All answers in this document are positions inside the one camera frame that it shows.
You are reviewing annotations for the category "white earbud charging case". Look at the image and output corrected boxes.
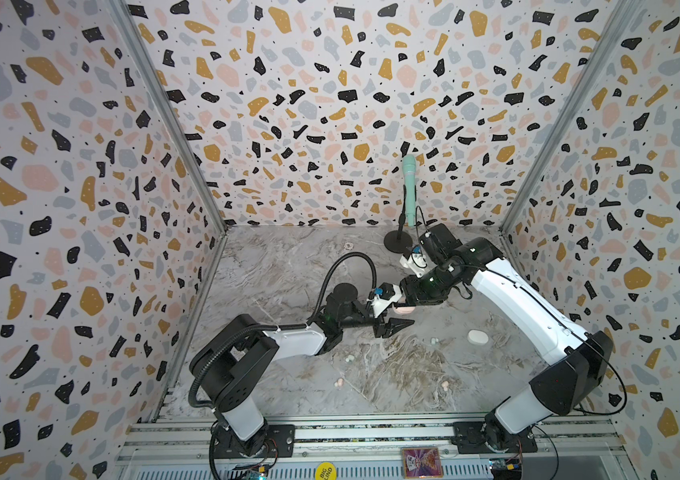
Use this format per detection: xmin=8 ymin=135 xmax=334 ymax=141
xmin=468 ymin=330 xmax=489 ymax=345

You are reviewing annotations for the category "pink white earbud case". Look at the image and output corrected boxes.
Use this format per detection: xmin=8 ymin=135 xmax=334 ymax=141
xmin=392 ymin=305 xmax=415 ymax=315

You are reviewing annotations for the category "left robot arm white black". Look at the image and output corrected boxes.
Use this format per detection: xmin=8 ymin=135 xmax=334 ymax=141
xmin=188 ymin=283 xmax=414 ymax=458

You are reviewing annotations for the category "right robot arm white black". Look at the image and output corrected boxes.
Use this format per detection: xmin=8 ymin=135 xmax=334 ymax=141
xmin=400 ymin=224 xmax=614 ymax=453

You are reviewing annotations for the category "black microphone stand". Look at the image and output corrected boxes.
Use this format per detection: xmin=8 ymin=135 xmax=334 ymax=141
xmin=384 ymin=201 xmax=413 ymax=254

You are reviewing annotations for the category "mint green microphone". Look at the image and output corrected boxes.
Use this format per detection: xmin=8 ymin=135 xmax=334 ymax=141
xmin=402 ymin=154 xmax=417 ymax=227

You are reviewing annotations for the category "pink square tag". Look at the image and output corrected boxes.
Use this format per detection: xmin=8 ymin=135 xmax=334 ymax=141
xmin=402 ymin=447 xmax=444 ymax=479

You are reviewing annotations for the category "yellow round sticker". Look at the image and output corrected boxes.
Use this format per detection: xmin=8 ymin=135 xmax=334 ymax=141
xmin=314 ymin=462 xmax=338 ymax=480

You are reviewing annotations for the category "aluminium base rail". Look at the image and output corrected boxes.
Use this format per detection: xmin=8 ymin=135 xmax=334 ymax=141
xmin=114 ymin=413 xmax=638 ymax=479

